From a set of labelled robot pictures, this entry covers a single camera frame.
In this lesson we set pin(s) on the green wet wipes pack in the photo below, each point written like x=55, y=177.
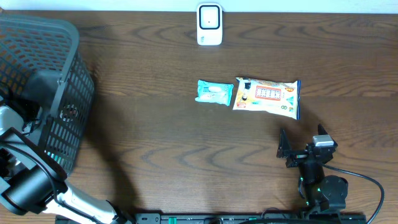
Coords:
x=209, y=92

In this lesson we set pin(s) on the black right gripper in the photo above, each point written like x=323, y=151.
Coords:
x=285, y=150

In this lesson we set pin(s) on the grey plastic shopping basket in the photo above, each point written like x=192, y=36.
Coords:
x=40, y=62

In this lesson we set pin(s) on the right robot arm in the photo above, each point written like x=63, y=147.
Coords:
x=325, y=195

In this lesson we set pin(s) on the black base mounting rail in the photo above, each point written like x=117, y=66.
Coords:
x=269, y=217

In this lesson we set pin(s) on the white barcode scanner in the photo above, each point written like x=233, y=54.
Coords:
x=209, y=24

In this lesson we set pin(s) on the yellow snack bag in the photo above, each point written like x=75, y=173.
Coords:
x=273, y=97

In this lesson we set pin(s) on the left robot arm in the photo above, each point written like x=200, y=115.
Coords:
x=33, y=182

